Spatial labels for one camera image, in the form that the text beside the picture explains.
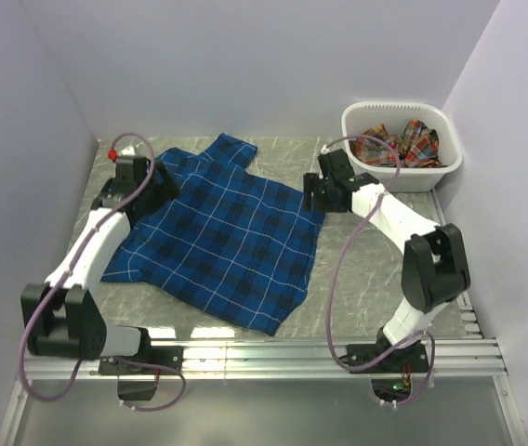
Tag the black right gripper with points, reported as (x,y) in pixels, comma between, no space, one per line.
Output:
(311,183)

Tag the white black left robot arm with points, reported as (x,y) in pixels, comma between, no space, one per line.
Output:
(60,314)

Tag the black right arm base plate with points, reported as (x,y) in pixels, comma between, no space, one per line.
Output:
(414,358)

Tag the blue plaid long sleeve shirt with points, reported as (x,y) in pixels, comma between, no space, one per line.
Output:
(238,247)

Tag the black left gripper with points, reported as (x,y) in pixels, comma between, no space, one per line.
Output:
(165,191)

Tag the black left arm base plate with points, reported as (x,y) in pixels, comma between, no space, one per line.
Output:
(160,360)

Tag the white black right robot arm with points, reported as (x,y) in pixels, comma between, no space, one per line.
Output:
(435,269)

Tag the white plastic laundry basket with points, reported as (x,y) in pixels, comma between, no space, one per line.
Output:
(361,116)

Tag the red plaid shirt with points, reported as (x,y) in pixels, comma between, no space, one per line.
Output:
(417,147)

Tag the aluminium mounting rail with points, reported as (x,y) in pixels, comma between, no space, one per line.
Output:
(286,358)

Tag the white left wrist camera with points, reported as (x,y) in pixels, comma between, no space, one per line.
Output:
(114,154)

